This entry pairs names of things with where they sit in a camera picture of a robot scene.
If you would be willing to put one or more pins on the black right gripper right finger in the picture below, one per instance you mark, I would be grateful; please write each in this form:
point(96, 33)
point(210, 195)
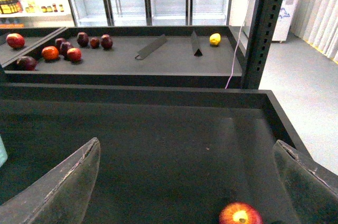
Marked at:
point(311, 188)

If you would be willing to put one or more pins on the dark red apple pair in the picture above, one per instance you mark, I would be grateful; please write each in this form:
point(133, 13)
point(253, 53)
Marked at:
point(63, 46)

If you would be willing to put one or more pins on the flat black divider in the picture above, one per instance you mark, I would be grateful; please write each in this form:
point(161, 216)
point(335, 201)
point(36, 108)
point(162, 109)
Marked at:
point(150, 48)

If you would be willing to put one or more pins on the red yellow apple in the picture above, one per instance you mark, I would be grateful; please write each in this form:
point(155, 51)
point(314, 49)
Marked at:
point(240, 212)

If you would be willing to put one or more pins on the white grocery shelf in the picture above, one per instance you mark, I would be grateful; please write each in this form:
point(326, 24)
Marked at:
point(36, 13)

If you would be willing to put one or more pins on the light green plastic basket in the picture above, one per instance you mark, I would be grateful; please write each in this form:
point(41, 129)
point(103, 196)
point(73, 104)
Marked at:
point(3, 153)

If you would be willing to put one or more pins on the small dark red apple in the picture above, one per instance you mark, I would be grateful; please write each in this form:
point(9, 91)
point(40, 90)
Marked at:
point(94, 43)

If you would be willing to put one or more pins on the white curtain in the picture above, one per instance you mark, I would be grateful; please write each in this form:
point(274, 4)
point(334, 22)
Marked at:
point(315, 22)

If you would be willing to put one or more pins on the dark red apple right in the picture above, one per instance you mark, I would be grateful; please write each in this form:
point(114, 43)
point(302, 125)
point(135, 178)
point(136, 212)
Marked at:
point(106, 42)

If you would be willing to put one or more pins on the red apple far left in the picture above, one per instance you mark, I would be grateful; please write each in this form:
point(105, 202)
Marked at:
point(15, 40)

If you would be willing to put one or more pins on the black display tray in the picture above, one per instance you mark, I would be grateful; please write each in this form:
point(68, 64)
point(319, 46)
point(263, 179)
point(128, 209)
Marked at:
point(171, 65)
point(167, 155)

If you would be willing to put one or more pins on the black triangular divider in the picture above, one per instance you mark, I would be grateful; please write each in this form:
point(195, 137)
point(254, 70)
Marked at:
point(196, 49)

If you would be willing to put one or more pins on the black upper display tray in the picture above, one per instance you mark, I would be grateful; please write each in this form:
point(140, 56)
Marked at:
point(171, 65)

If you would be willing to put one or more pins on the dark red apple back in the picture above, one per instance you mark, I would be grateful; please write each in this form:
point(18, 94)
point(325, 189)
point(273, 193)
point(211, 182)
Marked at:
point(82, 39)

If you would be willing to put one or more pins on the black perforated steel post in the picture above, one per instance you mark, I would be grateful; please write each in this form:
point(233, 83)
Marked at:
point(263, 24)

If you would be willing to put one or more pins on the dark red apple front left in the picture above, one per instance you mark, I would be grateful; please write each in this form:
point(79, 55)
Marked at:
point(26, 63)

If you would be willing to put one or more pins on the yellow lemon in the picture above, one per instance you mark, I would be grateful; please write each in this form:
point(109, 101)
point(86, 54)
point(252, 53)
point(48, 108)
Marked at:
point(215, 39)

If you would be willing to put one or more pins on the red apple front middle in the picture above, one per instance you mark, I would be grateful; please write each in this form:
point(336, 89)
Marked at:
point(74, 54)

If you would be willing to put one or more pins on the white blue chest freezer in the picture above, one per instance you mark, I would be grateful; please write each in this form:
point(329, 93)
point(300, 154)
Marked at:
point(284, 20)

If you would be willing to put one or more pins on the orange red apple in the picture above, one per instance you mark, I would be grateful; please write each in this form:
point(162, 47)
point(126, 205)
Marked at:
point(50, 53)

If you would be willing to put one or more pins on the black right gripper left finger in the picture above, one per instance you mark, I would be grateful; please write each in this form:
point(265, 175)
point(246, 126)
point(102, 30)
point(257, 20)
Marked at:
point(60, 196)

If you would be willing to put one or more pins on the black lower display tray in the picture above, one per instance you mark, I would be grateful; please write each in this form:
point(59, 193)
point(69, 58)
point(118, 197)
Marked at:
point(167, 155)

